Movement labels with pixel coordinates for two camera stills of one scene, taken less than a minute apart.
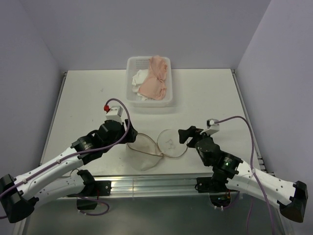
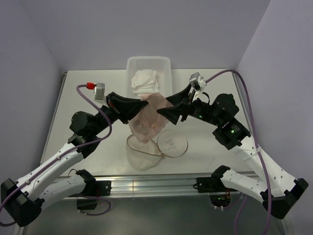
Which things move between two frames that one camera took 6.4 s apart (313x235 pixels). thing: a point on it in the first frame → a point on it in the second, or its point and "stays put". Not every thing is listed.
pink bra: (155, 85) → (147, 122)
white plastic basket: (135, 64) stays put
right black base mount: (219, 195) stays put
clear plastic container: (144, 154) stays put
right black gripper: (191, 131) → (173, 113)
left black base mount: (103, 188) stays put
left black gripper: (132, 137) → (126, 108)
